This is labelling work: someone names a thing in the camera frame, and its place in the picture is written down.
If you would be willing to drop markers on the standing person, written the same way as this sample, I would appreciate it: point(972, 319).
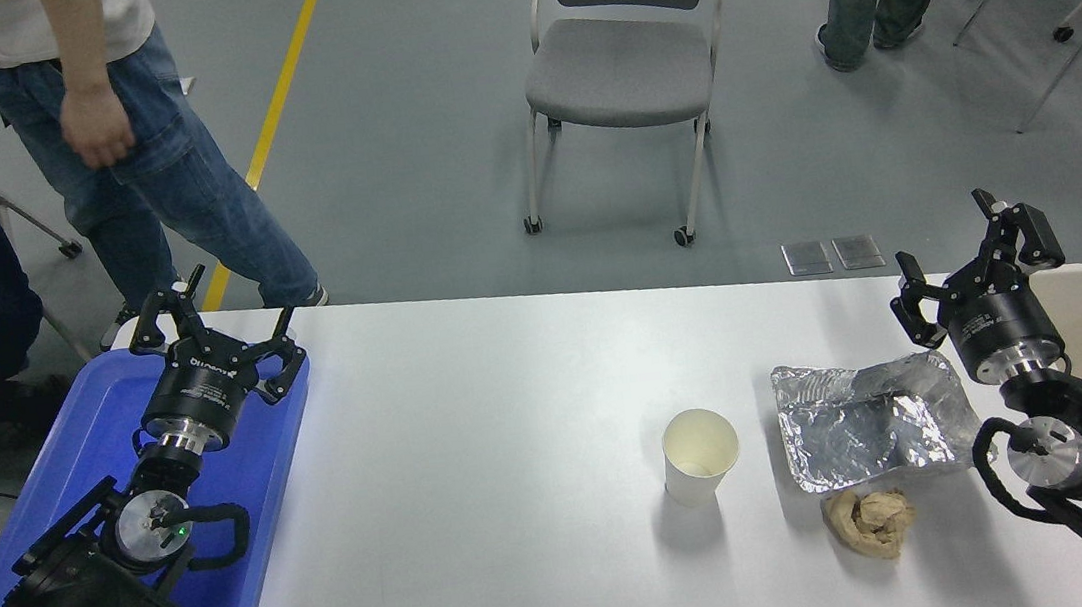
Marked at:
point(145, 174)

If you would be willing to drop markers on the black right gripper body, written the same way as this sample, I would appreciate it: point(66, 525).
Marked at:
point(1001, 326)

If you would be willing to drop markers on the metal floor plate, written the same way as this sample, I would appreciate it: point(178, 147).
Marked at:
point(858, 252)
point(807, 258)

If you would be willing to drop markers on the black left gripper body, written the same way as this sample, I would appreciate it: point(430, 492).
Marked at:
point(199, 400)

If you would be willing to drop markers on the standing person's hand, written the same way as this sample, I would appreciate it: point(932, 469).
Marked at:
point(95, 127)

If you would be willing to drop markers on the grey padded office chair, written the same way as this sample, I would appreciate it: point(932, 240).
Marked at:
point(621, 64)

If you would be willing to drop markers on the white paper cup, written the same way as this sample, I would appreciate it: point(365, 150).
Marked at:
point(700, 448)

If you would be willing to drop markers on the crumpled tan paper ball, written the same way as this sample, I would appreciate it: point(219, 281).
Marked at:
point(871, 520)

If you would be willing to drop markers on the white frame chair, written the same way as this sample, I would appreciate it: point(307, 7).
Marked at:
point(70, 249)

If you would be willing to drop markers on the blue plastic tray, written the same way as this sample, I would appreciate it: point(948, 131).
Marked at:
point(249, 495)

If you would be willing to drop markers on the crumpled foil tray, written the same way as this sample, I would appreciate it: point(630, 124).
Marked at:
point(856, 431)

